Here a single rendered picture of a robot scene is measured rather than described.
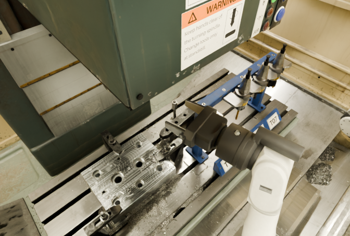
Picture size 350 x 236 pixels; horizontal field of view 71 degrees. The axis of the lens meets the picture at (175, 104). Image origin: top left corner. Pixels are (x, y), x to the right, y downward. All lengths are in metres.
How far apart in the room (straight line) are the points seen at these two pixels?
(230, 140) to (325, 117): 1.08
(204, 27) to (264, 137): 0.26
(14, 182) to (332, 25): 1.82
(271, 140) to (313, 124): 1.02
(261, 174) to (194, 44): 0.28
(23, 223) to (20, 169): 0.36
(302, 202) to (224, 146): 0.86
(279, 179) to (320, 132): 1.03
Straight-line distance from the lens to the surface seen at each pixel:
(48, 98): 1.14
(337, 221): 1.29
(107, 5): 0.31
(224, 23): 0.47
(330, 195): 1.49
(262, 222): 0.62
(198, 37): 0.43
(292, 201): 1.34
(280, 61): 1.07
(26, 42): 0.99
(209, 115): 0.59
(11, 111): 1.18
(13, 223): 1.46
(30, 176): 1.64
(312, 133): 1.53
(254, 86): 0.98
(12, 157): 1.78
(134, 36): 0.33
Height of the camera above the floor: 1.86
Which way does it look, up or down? 47 degrees down
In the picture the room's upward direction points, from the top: 1 degrees counter-clockwise
